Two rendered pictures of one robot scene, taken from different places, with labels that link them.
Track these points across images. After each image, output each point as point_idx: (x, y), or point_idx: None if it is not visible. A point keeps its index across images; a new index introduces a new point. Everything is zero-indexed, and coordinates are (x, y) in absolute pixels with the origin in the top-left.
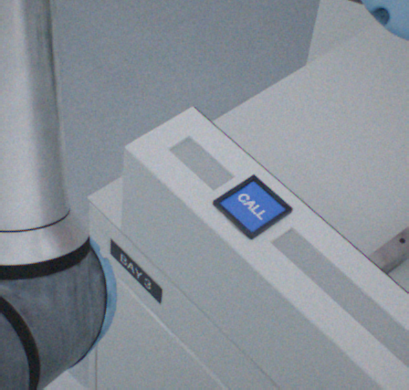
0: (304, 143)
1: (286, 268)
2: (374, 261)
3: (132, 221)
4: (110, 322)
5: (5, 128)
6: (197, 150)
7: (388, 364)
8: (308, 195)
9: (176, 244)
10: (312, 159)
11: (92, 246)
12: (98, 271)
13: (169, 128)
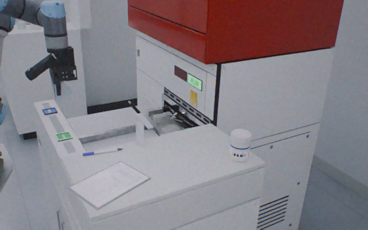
0: (92, 122)
1: (47, 119)
2: (85, 135)
3: (37, 124)
4: (1, 119)
5: None
6: (48, 104)
7: (53, 132)
8: (84, 129)
9: (38, 124)
10: (91, 124)
11: (3, 104)
12: (0, 107)
13: (45, 101)
